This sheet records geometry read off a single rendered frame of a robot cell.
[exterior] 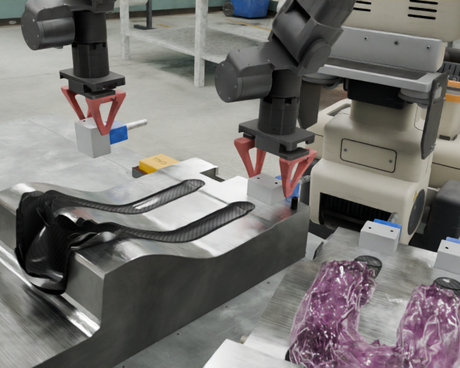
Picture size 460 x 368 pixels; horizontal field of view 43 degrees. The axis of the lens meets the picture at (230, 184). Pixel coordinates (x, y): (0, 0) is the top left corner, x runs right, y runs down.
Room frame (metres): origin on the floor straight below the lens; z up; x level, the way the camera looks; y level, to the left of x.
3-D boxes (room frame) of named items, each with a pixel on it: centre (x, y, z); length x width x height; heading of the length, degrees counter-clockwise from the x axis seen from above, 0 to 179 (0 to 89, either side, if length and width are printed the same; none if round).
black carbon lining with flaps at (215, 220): (0.71, 0.12, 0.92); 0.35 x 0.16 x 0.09; 137
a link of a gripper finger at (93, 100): (0.93, 0.23, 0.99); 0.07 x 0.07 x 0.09; 47
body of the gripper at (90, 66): (0.94, 0.24, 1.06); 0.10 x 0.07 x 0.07; 47
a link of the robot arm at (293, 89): (0.83, -0.06, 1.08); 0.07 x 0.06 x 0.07; 126
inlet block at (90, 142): (0.97, 0.21, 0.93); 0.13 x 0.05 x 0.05; 136
